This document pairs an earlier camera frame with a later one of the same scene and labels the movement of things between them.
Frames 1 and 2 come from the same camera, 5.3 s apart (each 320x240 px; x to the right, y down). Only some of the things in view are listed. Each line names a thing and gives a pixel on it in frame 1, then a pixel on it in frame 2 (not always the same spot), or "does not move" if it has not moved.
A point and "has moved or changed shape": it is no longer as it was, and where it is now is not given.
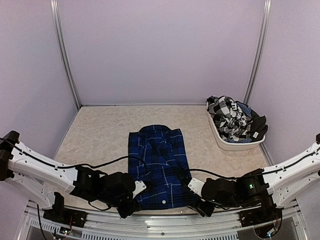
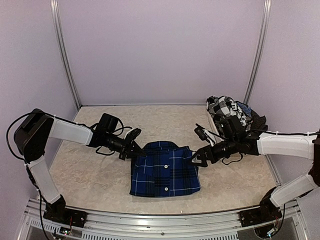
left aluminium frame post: [55, 14] does not move
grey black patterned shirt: [236, 121] does not move
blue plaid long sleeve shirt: [157, 156] has moved or changed shape
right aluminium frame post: [262, 49] does not move
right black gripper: [203, 211] -> [201, 152]
